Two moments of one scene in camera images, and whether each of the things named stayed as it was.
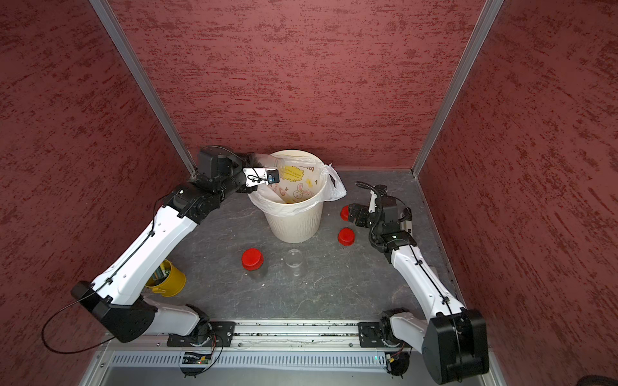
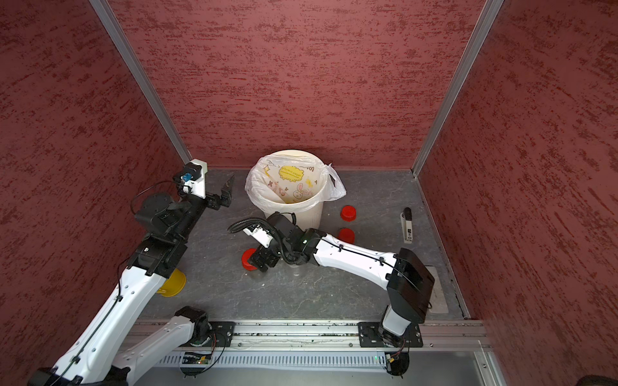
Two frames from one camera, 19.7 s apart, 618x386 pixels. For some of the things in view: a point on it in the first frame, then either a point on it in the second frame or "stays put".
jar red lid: (345, 212) stays put
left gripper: (249, 161) to (214, 201)
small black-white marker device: (405, 221) stays put
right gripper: (363, 210) to (260, 262)
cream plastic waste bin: (298, 227) stays put
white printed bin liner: (305, 181) stays put
